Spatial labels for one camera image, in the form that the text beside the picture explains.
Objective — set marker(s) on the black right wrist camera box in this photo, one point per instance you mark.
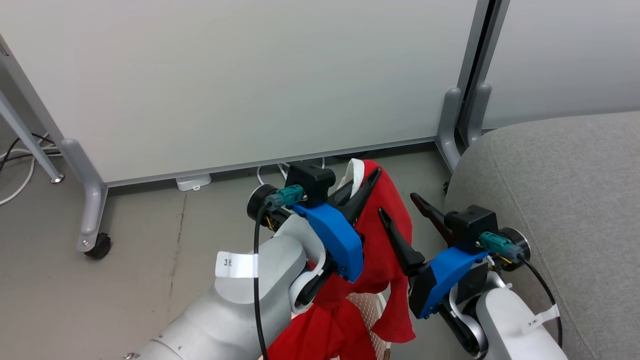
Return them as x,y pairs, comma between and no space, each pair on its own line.
470,225

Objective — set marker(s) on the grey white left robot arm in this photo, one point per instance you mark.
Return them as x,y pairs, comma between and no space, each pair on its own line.
225,310

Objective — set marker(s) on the narrow white partition panel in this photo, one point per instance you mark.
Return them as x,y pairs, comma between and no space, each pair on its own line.
565,50

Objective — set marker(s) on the red and white garment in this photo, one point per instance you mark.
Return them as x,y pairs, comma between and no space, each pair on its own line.
372,250

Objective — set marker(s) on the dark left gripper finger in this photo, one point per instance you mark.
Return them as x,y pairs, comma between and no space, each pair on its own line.
362,197

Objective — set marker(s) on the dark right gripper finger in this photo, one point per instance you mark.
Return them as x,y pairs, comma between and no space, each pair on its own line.
402,250
432,212

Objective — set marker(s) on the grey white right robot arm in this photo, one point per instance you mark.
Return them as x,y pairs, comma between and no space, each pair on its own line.
505,325

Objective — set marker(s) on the grey slanted stand leg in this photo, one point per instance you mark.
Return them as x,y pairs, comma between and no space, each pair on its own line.
30,140

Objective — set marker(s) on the grey partition foot with castor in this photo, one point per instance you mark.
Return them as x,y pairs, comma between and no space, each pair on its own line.
92,200

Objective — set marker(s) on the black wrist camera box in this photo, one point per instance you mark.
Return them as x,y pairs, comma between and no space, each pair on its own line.
310,180
470,225

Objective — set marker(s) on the white power adapter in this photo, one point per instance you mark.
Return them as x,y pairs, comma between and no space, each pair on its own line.
192,182

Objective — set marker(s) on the white perforated laundry basket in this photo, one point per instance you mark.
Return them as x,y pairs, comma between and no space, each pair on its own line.
370,312

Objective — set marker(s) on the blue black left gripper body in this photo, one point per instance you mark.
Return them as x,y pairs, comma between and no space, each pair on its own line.
335,240

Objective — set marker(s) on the wide white partition panel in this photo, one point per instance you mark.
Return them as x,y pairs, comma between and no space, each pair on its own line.
225,75

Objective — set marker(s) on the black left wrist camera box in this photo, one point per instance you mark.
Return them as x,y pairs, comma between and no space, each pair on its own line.
310,180

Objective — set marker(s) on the large black castor wheel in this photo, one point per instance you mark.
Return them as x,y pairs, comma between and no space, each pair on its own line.
98,247

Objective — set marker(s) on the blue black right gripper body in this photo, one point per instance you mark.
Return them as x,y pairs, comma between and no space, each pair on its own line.
450,272

